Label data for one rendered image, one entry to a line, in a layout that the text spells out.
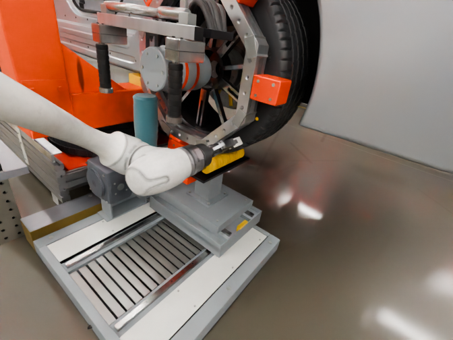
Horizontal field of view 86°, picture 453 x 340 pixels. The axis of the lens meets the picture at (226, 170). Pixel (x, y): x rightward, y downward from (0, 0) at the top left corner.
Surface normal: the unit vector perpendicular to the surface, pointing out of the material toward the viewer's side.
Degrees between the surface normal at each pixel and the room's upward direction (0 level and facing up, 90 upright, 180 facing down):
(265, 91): 90
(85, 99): 90
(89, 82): 90
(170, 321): 0
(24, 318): 0
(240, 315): 0
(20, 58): 90
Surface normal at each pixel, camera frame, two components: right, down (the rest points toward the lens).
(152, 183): 0.58, 0.38
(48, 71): 0.78, 0.39
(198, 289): 0.14, -0.87
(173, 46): -0.61, 0.31
